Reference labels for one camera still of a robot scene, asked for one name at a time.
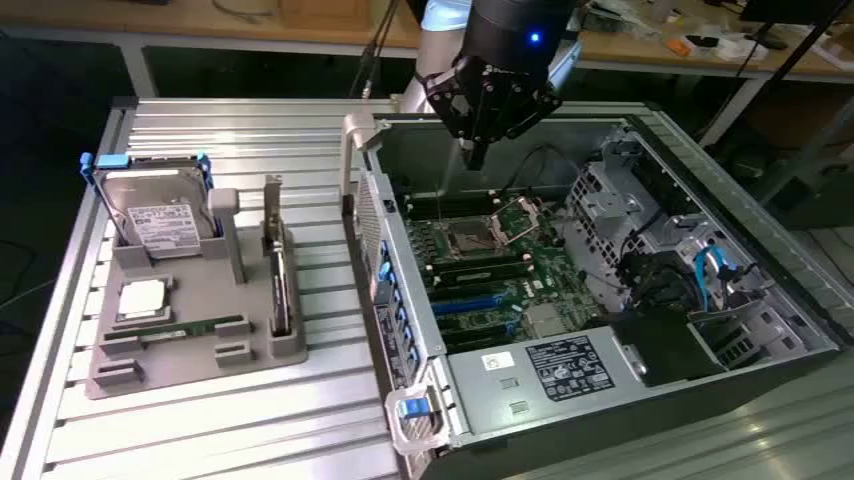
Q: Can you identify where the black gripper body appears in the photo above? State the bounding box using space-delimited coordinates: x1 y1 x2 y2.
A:
457 0 580 90

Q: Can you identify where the black graphics card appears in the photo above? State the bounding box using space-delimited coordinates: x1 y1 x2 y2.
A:
258 173 300 339

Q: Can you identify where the clear plastic packaging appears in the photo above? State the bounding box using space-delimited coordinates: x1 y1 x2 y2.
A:
585 0 665 41

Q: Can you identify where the wooden desk with monitor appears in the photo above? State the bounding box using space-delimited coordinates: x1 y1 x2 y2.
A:
572 0 854 146

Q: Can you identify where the silver disk bay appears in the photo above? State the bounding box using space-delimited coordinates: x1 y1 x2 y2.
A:
564 128 675 264

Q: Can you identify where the metal socket cover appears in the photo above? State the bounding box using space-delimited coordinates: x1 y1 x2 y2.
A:
488 195 545 245

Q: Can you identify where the CPU socket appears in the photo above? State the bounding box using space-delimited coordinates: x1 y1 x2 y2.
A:
443 217 499 254

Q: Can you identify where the white and black device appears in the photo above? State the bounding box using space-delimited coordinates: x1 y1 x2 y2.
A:
685 33 763 64

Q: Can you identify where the green motherboard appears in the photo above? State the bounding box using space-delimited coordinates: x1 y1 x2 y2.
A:
399 192 601 354

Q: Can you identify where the blue expansion slot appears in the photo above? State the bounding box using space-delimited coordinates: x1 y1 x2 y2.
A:
431 293 508 316

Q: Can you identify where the black monitor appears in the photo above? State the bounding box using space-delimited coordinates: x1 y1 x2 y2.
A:
737 0 828 50

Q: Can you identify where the silver chipset heatsink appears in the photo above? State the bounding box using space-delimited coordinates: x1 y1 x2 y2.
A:
523 305 568 337

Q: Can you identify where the black slanted pole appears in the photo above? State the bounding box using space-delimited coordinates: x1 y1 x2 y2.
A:
770 0 848 84

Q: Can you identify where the black expansion slot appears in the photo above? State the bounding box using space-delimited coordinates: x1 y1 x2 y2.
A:
436 319 515 341

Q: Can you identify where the wooden desk with box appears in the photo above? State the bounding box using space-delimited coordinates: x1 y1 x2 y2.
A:
0 0 423 99

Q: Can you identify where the black equipment box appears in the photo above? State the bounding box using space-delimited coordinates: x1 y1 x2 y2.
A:
759 162 854 231

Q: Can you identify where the silver hard disk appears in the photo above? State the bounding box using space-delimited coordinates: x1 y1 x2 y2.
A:
98 167 221 260

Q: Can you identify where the hard disk drive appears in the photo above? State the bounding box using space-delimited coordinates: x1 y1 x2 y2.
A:
77 151 225 239

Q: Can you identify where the grey parts rack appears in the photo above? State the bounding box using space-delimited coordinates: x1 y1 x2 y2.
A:
82 187 312 401

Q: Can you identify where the silver perforated drive bay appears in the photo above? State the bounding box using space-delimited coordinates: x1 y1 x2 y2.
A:
685 299 786 372

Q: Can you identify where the silver power supply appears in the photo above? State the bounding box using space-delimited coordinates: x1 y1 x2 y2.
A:
444 327 648 436

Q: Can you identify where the silver CPU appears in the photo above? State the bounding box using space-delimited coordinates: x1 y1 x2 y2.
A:
116 280 168 321

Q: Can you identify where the green RAM stick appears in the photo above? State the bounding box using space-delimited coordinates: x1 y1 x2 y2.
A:
109 313 242 346

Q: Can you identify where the black open PC case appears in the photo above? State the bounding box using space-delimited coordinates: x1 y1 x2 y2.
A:
338 112 854 480

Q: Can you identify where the black wire arc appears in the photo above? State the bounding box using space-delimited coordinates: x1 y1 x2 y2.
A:
500 143 583 195

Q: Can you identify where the hanging cable with connector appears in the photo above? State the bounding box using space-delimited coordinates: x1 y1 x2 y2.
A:
347 0 405 101

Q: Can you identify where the plain grey case handle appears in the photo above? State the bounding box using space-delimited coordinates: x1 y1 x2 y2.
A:
341 112 392 196

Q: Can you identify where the black wire bundle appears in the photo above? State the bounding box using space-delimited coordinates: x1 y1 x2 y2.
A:
616 249 701 314

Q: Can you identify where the blue wire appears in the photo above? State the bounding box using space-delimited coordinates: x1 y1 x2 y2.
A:
689 248 719 314
705 238 740 274

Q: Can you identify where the black air duct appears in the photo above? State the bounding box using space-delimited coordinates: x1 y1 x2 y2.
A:
609 312 732 389

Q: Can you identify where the grey handle with latch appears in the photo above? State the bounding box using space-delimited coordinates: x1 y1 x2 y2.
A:
384 383 449 454

